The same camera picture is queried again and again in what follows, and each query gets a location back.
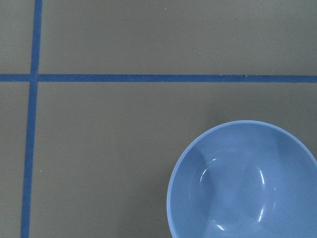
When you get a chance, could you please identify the blue bowl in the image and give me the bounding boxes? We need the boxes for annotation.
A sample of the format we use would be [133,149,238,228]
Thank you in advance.
[166,120,317,238]

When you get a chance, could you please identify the brown paper table cover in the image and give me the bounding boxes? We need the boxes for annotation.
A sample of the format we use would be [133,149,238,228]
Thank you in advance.
[0,0,317,238]

